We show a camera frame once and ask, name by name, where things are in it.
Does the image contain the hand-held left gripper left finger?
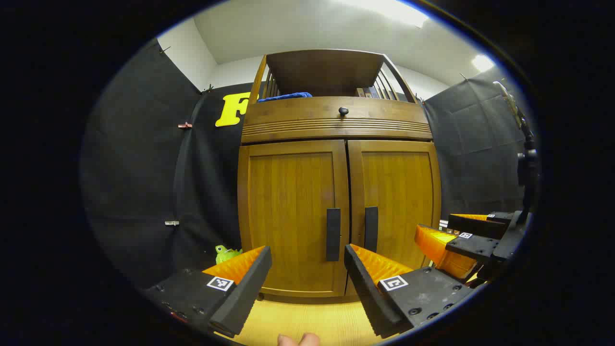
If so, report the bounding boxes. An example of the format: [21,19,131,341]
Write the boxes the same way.
[144,246,272,338]

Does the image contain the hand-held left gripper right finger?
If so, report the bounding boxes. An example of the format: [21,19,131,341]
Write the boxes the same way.
[344,244,476,339]

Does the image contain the wooden shoe cabinet door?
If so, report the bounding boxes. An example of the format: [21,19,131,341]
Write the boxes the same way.
[347,139,442,296]
[238,140,350,297]

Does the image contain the wooden double-door shoe cabinet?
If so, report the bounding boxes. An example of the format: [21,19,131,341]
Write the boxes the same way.
[237,49,443,298]

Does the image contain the green toy frog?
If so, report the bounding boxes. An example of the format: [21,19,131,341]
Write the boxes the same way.
[215,245,243,265]

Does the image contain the small ceiling light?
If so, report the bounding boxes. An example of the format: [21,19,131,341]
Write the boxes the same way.
[472,54,495,73]

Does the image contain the black backdrop cloth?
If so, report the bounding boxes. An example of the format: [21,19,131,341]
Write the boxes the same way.
[79,38,529,291]

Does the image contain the wooden drawer with dark knob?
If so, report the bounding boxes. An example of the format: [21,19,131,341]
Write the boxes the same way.
[241,96,433,144]

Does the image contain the blue cloth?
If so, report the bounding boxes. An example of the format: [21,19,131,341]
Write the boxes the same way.
[258,92,313,103]

